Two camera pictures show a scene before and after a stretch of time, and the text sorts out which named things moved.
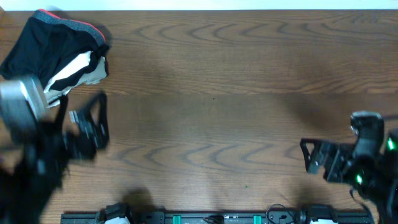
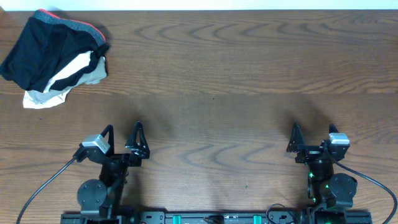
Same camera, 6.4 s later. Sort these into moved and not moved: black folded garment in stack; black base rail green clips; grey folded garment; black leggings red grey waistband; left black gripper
Moved: left black gripper
Not moved: black folded garment in stack; black base rail green clips; black leggings red grey waistband; grey folded garment
